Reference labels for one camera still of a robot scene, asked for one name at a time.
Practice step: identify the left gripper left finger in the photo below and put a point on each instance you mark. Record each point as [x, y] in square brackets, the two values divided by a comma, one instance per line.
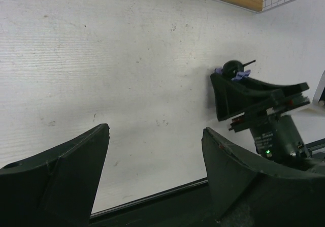
[56, 187]

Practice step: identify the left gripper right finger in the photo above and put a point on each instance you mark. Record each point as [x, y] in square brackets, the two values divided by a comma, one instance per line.
[249, 190]

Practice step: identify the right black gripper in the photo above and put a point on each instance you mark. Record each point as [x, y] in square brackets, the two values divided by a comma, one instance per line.
[258, 100]

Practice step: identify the purple cat toy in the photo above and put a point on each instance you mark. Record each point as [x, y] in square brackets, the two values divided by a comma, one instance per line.
[234, 70]

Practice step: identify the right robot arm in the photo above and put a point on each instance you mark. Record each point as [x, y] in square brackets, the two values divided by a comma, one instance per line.
[278, 140]

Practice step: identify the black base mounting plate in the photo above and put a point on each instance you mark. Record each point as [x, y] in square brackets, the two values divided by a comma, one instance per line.
[187, 205]

